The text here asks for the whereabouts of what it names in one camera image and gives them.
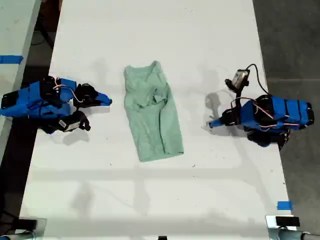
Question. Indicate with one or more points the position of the shiny metal bracket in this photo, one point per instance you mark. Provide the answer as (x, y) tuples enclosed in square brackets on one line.
[(42, 226), (270, 225)]

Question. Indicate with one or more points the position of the small black edge clip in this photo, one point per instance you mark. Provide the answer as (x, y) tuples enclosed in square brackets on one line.
[(162, 238)]

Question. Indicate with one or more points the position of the pale side table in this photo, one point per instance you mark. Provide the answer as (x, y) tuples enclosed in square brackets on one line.
[(12, 30)]

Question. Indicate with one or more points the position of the pale green T-shirt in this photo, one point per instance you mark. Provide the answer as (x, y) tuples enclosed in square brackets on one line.
[(152, 112)]

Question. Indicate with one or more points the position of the short blue tape strip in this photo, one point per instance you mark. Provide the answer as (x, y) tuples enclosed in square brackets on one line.
[(284, 205)]

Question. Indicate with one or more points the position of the grey metal pipe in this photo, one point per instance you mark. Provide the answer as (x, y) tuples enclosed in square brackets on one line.
[(300, 235), (15, 236)]

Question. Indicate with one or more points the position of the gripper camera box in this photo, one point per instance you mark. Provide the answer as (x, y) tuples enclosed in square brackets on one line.
[(70, 125), (240, 78)]

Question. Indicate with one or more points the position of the long blue tape strip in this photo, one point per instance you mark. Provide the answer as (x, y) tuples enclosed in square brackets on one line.
[(10, 59)]

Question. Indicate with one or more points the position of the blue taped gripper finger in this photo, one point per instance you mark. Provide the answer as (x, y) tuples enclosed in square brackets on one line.
[(103, 98), (217, 123)]

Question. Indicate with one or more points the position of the small black box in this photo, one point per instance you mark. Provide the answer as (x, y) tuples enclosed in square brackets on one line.
[(27, 224), (287, 221)]

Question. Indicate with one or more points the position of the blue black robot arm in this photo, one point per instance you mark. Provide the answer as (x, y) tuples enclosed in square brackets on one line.
[(37, 102), (287, 112)]

